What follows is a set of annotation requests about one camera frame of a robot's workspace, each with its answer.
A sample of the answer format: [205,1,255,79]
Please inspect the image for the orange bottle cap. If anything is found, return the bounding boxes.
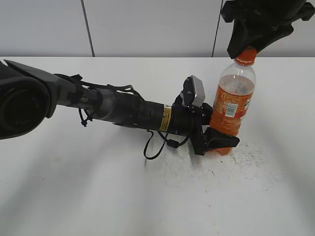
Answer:
[234,46,257,66]

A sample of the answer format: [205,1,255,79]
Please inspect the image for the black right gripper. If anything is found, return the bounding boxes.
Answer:
[220,0,315,59]

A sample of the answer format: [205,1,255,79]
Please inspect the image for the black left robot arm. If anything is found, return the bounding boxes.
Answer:
[0,60,240,155]

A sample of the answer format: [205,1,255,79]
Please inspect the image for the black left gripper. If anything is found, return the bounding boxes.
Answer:
[171,96,240,155]

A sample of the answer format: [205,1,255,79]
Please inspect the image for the orange drink plastic bottle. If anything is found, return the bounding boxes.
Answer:
[209,62,256,156]

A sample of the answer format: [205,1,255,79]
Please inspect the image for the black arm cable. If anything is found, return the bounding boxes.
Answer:
[143,130,191,160]

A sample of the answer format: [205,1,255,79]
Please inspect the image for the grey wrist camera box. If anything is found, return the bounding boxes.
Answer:
[181,75,205,107]

